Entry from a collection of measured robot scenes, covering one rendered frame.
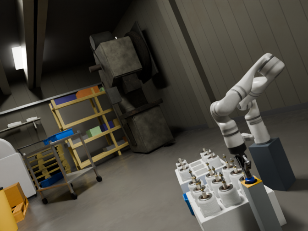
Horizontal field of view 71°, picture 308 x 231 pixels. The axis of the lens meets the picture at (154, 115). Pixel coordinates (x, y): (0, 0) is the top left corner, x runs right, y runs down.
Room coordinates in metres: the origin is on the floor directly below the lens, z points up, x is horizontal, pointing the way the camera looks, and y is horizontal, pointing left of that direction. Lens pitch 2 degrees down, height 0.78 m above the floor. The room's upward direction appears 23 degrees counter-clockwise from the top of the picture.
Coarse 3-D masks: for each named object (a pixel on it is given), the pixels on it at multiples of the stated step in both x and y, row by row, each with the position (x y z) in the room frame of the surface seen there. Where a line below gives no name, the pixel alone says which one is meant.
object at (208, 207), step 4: (212, 196) 1.08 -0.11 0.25; (208, 200) 1.06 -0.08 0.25; (212, 200) 1.06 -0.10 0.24; (216, 200) 1.08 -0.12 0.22; (200, 204) 1.07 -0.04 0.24; (204, 204) 1.06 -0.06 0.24; (208, 204) 1.05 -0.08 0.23; (212, 204) 1.05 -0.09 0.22; (216, 204) 1.07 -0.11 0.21; (200, 208) 1.09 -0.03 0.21; (204, 208) 1.06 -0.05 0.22; (208, 208) 1.05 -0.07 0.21; (212, 208) 1.05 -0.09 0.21; (216, 208) 1.06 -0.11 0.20; (204, 212) 1.07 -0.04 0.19; (208, 212) 1.06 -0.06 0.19; (212, 212) 1.05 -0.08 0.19; (216, 212) 1.06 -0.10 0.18; (204, 216) 1.08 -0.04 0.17; (208, 216) 1.06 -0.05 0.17
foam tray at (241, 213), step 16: (224, 176) 1.41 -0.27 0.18; (240, 192) 1.16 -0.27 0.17; (272, 192) 1.03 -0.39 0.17; (192, 208) 1.29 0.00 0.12; (224, 208) 1.06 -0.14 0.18; (240, 208) 1.03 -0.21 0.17; (208, 224) 1.02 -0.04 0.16; (224, 224) 1.02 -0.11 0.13; (240, 224) 1.03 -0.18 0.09; (256, 224) 1.03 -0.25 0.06
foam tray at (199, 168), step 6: (192, 162) 1.97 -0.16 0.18; (198, 162) 1.94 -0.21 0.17; (204, 162) 1.83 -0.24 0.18; (222, 162) 1.66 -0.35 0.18; (192, 168) 1.82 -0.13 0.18; (198, 168) 1.82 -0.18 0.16; (204, 168) 1.71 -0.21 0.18; (216, 168) 1.60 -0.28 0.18; (222, 168) 1.58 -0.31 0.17; (198, 174) 1.71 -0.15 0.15; (204, 174) 1.58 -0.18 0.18; (222, 174) 1.58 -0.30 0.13; (180, 180) 1.66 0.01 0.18; (204, 180) 1.58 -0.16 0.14; (186, 186) 1.58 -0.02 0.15
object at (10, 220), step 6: (0, 192) 2.80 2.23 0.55; (0, 198) 2.77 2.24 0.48; (6, 198) 2.88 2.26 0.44; (0, 204) 2.74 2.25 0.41; (6, 204) 2.82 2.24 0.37; (0, 210) 2.72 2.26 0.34; (6, 210) 2.78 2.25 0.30; (0, 216) 2.70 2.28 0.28; (6, 216) 2.75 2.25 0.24; (12, 216) 2.85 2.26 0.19; (0, 222) 2.68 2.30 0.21; (6, 222) 2.73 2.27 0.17; (12, 222) 2.80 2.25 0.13; (0, 228) 2.67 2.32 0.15; (6, 228) 2.71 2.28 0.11; (12, 228) 2.77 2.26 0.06
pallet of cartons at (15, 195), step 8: (16, 184) 3.91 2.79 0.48; (8, 192) 3.75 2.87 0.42; (16, 192) 3.80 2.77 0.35; (8, 200) 3.72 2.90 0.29; (16, 200) 3.78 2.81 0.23; (24, 200) 3.98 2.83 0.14; (16, 208) 3.48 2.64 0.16; (24, 208) 3.76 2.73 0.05; (16, 216) 3.21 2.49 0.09; (24, 216) 3.35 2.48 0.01
